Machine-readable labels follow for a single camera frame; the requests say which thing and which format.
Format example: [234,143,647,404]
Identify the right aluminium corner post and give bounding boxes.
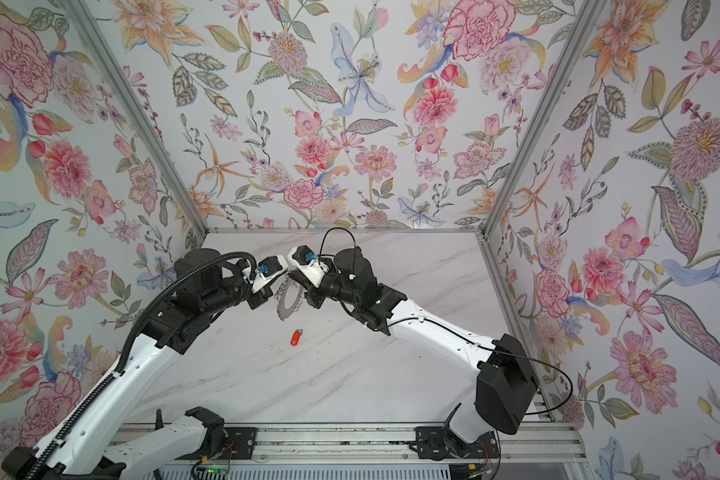
[481,0,606,241]

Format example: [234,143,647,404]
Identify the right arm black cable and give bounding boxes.
[317,226,575,418]

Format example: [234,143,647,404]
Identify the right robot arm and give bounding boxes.
[286,245,539,444]

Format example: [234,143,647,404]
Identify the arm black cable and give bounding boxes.
[317,226,575,418]
[23,250,259,480]

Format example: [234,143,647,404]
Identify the red key tag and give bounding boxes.
[290,329,303,347]

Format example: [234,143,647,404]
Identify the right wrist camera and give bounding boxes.
[286,245,329,289]

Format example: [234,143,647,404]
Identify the aluminium corner post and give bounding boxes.
[59,0,209,242]
[481,0,606,241]

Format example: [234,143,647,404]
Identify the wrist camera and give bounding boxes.
[286,245,329,289]
[252,255,289,294]

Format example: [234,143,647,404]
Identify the left aluminium corner post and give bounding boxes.
[59,0,209,242]

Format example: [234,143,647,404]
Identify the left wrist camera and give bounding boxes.
[252,255,289,294]

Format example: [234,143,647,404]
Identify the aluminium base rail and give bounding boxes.
[159,421,594,479]

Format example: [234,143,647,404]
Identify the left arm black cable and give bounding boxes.
[23,250,259,480]

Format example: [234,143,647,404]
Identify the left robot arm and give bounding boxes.
[2,248,288,479]

